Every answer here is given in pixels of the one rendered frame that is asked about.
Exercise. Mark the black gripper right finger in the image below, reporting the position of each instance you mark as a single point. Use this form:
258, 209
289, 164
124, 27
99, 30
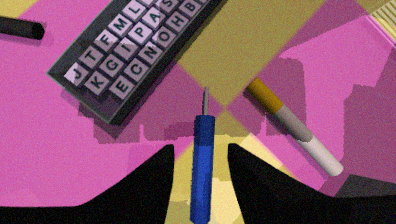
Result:
266, 195

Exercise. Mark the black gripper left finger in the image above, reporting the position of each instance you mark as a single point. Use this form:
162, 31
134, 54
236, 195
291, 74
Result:
142, 197

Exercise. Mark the blue stylus with white tip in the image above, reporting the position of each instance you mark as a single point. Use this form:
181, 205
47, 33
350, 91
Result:
202, 173

